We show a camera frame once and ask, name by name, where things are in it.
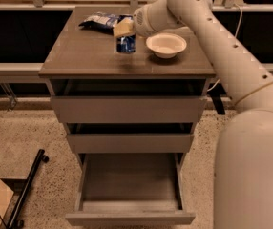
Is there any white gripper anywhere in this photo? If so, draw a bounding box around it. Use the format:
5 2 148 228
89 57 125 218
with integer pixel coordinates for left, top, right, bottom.
113 0 183 38

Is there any blue pepsi can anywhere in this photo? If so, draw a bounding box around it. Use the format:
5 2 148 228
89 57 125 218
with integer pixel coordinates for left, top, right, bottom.
116 35 136 53

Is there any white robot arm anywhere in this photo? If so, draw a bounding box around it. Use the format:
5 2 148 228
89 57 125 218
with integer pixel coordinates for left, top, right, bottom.
114 0 273 229

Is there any grey drawer cabinet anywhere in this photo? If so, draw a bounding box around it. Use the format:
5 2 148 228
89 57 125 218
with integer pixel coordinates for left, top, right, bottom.
37 5 217 162

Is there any top grey drawer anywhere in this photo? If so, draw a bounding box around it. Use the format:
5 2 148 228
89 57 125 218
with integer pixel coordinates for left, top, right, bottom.
52 79 206 124

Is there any grey drawer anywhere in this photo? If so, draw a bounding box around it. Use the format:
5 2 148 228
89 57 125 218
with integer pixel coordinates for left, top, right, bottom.
52 79 206 124
66 153 195 226
67 123 194 154

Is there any middle grey drawer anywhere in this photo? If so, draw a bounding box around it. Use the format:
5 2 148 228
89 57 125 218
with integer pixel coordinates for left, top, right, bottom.
67 123 194 154

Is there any bottom grey drawer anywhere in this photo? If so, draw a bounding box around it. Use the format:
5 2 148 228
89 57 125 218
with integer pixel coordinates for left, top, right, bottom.
66 153 195 226

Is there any blue white chip bag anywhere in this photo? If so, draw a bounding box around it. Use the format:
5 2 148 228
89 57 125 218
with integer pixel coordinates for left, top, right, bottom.
79 12 133 32

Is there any white bowl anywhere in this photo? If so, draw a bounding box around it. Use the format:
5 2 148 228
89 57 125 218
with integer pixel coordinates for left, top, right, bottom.
146 32 187 59

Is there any black metal stand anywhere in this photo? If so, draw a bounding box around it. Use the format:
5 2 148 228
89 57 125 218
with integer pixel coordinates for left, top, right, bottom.
7 149 49 229

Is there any white cable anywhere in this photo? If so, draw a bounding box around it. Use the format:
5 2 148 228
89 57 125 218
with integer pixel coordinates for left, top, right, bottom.
206 4 244 93

